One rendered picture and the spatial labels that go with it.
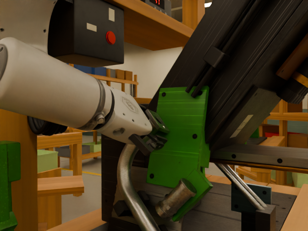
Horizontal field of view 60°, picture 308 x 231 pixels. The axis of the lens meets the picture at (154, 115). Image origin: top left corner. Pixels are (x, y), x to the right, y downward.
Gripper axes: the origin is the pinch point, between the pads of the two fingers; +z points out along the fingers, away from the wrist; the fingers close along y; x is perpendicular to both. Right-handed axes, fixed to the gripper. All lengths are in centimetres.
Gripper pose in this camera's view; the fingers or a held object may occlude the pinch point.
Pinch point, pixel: (148, 127)
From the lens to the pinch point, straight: 55.6
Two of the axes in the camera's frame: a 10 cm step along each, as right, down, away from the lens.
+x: -6.9, 6.8, 2.6
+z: 5.5, 2.5, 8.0
